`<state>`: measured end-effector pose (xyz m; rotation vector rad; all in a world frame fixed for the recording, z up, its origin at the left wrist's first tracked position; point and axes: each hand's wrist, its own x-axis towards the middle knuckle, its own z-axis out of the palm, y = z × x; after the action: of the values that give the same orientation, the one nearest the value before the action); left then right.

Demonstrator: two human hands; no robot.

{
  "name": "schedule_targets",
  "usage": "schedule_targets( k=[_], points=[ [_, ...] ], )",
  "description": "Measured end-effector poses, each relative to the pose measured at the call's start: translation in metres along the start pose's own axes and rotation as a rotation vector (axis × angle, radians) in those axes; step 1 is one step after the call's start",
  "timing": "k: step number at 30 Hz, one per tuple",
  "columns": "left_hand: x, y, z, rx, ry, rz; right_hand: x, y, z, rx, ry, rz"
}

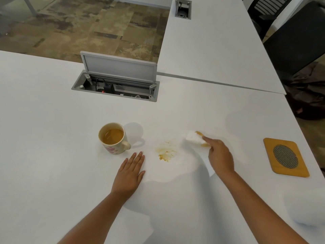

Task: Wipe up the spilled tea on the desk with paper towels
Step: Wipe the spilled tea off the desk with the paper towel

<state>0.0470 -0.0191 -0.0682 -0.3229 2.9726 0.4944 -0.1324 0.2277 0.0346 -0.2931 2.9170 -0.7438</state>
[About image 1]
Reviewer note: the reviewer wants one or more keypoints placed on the torn white paper towel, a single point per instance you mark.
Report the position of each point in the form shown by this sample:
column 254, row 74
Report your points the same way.
column 193, row 137

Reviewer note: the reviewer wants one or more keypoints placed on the wooden coaster with mesh disc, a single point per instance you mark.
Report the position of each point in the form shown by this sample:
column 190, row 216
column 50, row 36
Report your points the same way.
column 269, row 155

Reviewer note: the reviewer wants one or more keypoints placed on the dark brown bean bag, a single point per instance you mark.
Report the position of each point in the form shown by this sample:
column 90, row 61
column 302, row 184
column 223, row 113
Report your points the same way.
column 309, row 99

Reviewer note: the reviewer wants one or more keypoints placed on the black slatted-back office chair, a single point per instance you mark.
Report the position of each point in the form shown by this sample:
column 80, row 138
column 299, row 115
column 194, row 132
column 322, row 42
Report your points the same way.
column 269, row 5

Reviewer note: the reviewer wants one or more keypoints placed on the white adjoining table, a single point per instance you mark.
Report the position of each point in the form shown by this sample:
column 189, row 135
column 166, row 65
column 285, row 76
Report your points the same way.
column 215, row 48

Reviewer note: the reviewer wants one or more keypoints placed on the person's right forearm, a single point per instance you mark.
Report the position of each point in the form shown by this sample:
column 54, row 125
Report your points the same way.
column 259, row 210

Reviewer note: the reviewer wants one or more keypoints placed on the person's right hand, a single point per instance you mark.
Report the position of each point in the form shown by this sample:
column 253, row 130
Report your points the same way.
column 221, row 157

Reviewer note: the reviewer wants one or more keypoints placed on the white paper towel roll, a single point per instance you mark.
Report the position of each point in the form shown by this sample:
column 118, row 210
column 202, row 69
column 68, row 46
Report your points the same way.
column 309, row 205

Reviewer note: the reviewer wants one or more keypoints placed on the grey power strip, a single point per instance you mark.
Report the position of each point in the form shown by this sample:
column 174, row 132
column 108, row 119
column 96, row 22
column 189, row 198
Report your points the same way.
column 132, row 93

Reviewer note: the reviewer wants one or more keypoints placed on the grey table leg frame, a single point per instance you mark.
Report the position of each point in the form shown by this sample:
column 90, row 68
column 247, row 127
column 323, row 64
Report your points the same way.
column 29, row 6

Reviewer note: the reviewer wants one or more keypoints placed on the person's left hand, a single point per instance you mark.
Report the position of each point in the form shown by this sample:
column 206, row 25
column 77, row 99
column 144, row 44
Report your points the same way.
column 128, row 177

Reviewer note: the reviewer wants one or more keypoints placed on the black solid-back office chair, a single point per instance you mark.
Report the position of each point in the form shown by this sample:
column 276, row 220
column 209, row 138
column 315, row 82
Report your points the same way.
column 297, row 40

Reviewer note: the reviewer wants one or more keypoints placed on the cream mug with tea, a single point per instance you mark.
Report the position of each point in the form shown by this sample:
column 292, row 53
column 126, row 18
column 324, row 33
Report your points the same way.
column 114, row 149

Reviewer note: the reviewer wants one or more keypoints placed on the tea puddle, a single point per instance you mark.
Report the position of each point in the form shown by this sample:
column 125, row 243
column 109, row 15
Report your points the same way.
column 165, row 156

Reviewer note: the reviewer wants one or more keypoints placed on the person's left forearm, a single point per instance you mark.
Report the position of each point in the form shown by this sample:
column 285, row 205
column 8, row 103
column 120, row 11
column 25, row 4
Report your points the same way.
column 96, row 221

